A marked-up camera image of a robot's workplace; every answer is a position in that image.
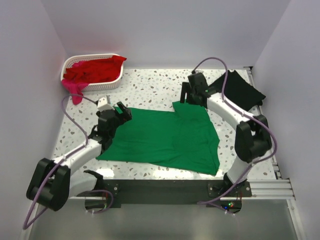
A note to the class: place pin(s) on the folded black t-shirt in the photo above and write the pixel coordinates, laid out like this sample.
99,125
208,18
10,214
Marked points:
242,93

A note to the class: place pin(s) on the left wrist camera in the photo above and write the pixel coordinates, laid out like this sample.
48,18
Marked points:
103,104

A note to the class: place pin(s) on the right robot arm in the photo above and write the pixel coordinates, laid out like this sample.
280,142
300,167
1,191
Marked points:
253,138

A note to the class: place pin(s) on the pink t-shirt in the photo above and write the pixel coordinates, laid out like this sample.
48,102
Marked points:
75,91

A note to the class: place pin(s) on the green t-shirt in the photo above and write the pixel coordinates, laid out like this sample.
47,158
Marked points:
184,138

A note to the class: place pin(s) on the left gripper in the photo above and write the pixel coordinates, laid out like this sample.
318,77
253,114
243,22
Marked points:
124,116

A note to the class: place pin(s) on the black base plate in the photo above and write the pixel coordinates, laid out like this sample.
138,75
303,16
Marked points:
116,192

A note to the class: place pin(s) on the red t-shirt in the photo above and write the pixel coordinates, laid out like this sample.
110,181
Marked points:
102,70

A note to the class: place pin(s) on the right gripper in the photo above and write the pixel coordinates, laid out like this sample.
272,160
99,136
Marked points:
185,89

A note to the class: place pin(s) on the white perforated laundry basket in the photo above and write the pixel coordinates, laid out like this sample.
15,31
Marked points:
94,86

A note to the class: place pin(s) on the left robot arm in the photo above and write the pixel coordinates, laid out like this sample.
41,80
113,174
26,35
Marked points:
51,180

